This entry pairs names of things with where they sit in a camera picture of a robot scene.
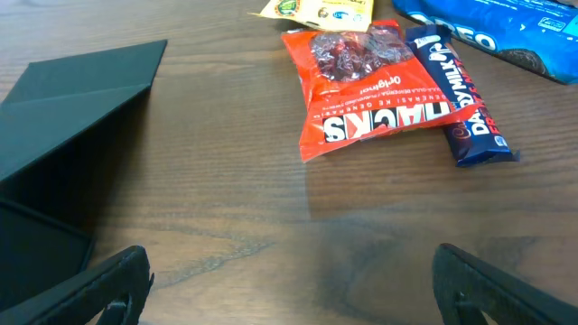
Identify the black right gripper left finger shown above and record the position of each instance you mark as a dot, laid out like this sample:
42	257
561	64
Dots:
115	290

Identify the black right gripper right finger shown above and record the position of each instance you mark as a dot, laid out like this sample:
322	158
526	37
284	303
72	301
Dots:
470	291

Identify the dark green box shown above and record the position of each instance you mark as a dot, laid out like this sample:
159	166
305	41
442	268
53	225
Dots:
56	125

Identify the red Hacks candy bag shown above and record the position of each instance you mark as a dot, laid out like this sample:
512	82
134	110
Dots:
360	85

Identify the yellow snack packet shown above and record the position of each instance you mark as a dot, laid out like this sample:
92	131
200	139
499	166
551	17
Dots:
327	15

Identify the blue Oreo cookie pack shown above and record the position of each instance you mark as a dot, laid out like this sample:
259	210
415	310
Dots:
537	35

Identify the blue Dairy Milk chocolate bar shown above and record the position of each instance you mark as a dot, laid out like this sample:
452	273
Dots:
476	139

